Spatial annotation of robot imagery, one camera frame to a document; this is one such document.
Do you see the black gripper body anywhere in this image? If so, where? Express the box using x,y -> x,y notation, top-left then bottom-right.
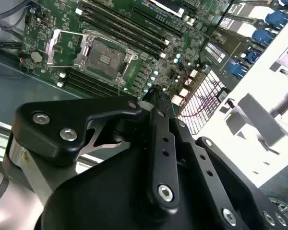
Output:
36,115 -> 228,230

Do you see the metal socket cover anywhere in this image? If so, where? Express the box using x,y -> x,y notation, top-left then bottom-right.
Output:
45,29 -> 91,68

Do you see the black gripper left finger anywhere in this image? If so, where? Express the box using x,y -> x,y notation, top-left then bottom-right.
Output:
11,84 -> 181,216

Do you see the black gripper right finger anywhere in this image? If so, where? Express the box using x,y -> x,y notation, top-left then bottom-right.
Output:
158,88 -> 288,230

